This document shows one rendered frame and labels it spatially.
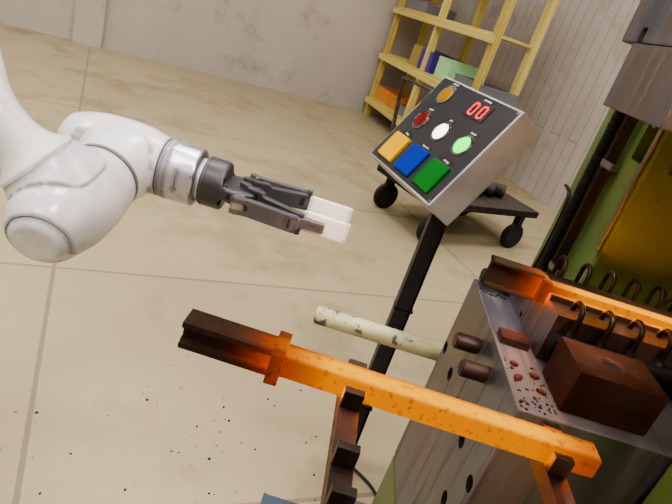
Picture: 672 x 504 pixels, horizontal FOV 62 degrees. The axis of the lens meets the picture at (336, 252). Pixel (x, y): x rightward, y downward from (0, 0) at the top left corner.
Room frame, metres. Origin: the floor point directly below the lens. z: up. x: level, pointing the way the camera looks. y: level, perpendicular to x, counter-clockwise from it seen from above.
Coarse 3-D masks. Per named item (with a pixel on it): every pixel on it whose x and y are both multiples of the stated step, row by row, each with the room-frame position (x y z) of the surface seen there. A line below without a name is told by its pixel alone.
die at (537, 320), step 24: (528, 312) 0.83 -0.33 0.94; (552, 312) 0.76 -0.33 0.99; (576, 312) 0.77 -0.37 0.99; (600, 312) 0.79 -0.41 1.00; (528, 336) 0.79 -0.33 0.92; (576, 336) 0.74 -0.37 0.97; (600, 336) 0.75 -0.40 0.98; (624, 336) 0.75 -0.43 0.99; (648, 336) 0.78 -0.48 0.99; (648, 360) 0.75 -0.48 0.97
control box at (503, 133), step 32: (480, 96) 1.38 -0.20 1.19; (416, 128) 1.43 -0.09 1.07; (448, 128) 1.35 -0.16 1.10; (480, 128) 1.28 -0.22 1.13; (512, 128) 1.24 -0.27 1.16; (384, 160) 1.41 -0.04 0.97; (448, 160) 1.26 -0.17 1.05; (480, 160) 1.21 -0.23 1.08; (512, 160) 1.25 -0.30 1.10; (416, 192) 1.24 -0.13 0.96; (448, 192) 1.19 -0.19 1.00; (480, 192) 1.23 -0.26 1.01; (448, 224) 1.21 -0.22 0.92
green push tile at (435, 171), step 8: (432, 160) 1.28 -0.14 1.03; (424, 168) 1.27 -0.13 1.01; (432, 168) 1.26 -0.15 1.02; (440, 168) 1.24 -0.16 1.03; (448, 168) 1.23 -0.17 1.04; (416, 176) 1.27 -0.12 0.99; (424, 176) 1.25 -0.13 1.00; (432, 176) 1.24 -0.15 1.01; (440, 176) 1.22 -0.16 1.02; (416, 184) 1.25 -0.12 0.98; (424, 184) 1.23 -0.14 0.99; (432, 184) 1.21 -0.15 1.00; (424, 192) 1.22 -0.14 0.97
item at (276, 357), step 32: (192, 320) 0.45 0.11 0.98; (224, 320) 0.47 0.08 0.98; (224, 352) 0.45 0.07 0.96; (256, 352) 0.46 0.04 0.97; (288, 352) 0.46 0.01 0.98; (320, 384) 0.45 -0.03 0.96; (352, 384) 0.45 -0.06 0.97; (384, 384) 0.46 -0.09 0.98; (416, 416) 0.45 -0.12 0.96; (448, 416) 0.45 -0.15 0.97; (480, 416) 0.46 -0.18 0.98; (512, 416) 0.48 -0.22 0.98; (512, 448) 0.45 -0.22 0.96; (544, 448) 0.45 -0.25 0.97; (576, 448) 0.46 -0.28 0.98
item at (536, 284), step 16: (496, 256) 0.82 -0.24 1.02; (496, 272) 0.81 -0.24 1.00; (512, 272) 0.81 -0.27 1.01; (528, 272) 0.80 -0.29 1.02; (544, 272) 0.84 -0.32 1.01; (496, 288) 0.80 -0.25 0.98; (512, 288) 0.81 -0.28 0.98; (528, 288) 0.81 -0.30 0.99; (544, 288) 0.79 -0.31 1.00; (560, 288) 0.81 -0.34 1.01; (576, 288) 0.83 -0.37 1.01; (592, 304) 0.81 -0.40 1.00; (608, 304) 0.81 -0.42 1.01; (624, 304) 0.83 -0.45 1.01; (656, 320) 0.81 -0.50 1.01
